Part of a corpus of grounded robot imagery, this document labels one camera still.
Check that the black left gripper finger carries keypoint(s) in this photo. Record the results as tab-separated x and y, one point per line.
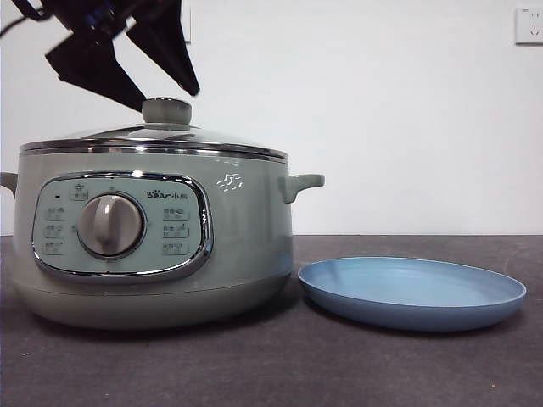
97	68
169	46

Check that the glass lid with green knob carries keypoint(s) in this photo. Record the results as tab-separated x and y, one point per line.
166	112

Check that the green electric steamer pot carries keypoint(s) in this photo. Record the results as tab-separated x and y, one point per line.
237	237

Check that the blue round plate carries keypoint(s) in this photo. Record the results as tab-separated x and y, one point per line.
407	288

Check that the white wall socket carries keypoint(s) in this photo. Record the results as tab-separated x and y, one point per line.
188	25
530	26

